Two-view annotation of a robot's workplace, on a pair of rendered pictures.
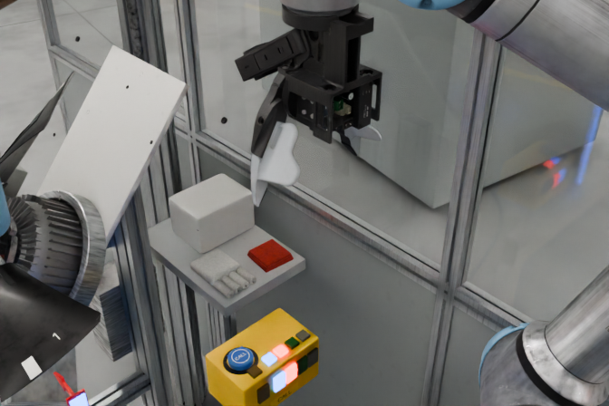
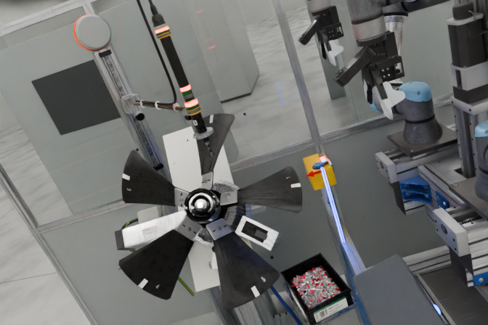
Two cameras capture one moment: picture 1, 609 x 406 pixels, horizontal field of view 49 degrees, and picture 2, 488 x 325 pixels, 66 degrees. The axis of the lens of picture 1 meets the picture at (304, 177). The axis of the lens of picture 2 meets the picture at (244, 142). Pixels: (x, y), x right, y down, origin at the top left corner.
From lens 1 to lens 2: 1.26 m
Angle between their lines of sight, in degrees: 39
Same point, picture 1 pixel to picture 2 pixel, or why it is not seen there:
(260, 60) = (311, 33)
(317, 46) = (327, 17)
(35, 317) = (274, 182)
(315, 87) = (335, 24)
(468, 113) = (297, 75)
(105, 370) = not seen: outside the picture
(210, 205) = not seen: hidden behind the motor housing
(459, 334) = (329, 153)
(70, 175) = (190, 186)
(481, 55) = (292, 55)
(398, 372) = (315, 194)
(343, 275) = not seen: hidden behind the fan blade
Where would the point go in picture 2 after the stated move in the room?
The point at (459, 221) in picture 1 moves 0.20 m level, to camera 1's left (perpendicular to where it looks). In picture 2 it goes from (310, 112) to (289, 129)
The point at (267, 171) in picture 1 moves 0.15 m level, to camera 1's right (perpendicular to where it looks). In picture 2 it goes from (334, 53) to (353, 40)
